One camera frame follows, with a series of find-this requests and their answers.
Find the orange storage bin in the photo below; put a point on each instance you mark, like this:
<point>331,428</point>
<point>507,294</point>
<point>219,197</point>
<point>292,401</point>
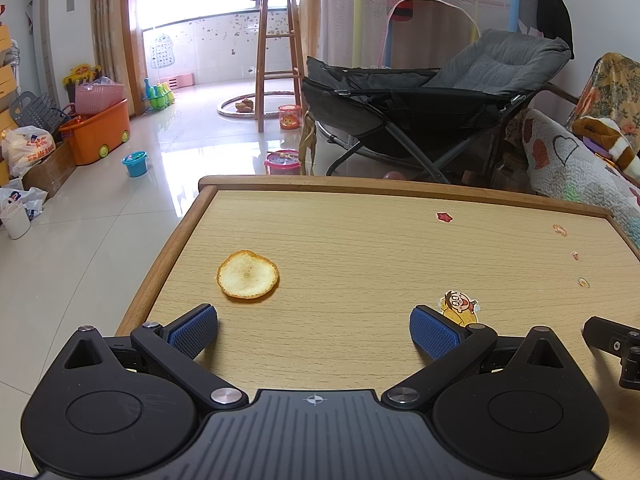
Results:
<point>97,132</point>

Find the white standing air conditioner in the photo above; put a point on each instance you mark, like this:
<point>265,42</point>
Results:
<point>65,25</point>

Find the red flower sticker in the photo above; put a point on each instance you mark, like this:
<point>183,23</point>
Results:
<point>444,217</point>

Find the beige curtain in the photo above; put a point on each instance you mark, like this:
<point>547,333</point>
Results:
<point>309,10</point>
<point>107,35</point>

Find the green toy bowling pins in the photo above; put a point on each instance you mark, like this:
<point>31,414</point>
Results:
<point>159,95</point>

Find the pink step stool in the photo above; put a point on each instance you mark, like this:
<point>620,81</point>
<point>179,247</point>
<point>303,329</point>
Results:
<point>179,81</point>

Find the brown white plush toy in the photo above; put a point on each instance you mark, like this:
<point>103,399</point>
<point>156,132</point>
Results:
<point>620,142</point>

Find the glass jar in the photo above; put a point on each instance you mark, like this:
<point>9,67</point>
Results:
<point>510,172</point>

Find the white red plastic bag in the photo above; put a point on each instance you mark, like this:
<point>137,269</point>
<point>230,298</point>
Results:
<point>27,150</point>

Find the yellow plastic toy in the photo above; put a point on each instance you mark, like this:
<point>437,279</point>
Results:
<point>82,75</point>

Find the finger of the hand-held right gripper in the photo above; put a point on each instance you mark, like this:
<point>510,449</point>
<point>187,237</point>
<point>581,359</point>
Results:
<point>612,337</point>

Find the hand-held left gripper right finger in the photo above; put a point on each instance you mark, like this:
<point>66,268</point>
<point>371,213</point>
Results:
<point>432,332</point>

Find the cardboard box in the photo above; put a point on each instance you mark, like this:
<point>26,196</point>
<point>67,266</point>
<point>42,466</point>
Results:
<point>50,170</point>

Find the brown floor toy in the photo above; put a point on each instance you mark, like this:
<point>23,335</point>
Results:
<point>245,106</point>

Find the yellow cartoon sticker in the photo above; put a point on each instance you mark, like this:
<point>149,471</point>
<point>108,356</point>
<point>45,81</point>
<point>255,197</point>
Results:
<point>460,307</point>

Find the wooden bar stool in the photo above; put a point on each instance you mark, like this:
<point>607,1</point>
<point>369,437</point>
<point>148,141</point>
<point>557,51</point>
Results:
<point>262,60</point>

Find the white hula hoop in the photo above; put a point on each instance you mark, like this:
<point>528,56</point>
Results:
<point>219,108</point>

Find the white blue plastic bag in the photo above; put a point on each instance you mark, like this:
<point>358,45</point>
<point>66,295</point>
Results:
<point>32,200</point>

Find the white bucket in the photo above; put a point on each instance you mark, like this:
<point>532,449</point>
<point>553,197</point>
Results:
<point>15,220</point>

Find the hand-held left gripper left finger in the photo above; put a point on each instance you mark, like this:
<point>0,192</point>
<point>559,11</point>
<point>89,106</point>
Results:
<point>192,330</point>

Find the grey folding recliner chair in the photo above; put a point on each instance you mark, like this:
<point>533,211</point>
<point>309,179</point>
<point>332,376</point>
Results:
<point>450,95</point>

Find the alphabet wall chart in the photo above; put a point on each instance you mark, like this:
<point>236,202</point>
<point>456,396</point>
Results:
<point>162,51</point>

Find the blue toy bucket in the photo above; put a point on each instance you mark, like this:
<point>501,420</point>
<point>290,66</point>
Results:
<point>136,165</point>

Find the heart pattern quilt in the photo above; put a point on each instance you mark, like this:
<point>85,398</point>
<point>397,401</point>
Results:
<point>565,160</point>

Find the grey plastic basket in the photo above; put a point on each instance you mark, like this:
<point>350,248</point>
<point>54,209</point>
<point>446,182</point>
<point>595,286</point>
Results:
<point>35,110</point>

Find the pink plastic basket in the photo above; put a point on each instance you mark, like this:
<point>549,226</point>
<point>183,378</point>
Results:
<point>100,97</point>

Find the black hanging garment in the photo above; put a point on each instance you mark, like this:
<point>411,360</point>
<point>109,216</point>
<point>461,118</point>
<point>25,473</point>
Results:
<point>555,15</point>

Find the dried orange peel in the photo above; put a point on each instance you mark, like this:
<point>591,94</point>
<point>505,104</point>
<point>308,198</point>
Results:
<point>247,275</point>

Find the red toy bucket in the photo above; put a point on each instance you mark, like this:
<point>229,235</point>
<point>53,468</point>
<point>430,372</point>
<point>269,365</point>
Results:
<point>290,117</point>

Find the pink ball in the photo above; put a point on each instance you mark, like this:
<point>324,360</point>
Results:
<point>394,176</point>

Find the pink toy drum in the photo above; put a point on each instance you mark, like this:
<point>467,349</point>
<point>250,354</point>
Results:
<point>282,162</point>

